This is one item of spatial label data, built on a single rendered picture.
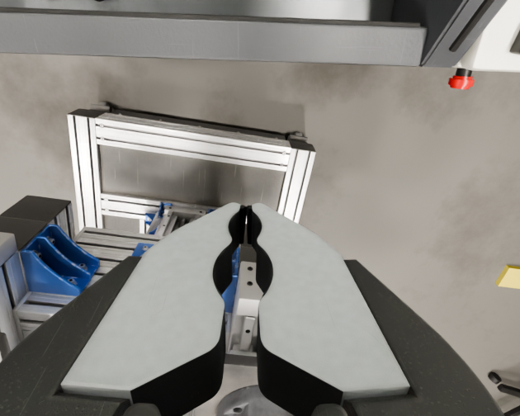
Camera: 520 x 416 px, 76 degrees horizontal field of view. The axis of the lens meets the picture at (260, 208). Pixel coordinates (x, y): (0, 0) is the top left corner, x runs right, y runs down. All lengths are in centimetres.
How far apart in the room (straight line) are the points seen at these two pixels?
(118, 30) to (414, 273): 176
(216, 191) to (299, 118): 45
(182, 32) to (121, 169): 96
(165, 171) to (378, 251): 109
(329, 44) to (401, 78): 108
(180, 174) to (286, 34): 93
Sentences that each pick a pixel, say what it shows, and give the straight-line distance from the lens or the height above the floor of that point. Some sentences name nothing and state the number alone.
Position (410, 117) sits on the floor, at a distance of 153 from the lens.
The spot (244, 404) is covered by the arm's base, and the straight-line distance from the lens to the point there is 56.
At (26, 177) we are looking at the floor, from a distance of 177.
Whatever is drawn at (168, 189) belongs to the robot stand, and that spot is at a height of 21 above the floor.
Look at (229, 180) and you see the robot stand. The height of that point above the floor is 21.
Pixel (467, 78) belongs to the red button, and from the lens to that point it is 64.
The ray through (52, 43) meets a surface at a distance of 46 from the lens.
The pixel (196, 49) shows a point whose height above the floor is 95.
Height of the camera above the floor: 136
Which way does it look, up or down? 62 degrees down
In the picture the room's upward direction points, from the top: 178 degrees clockwise
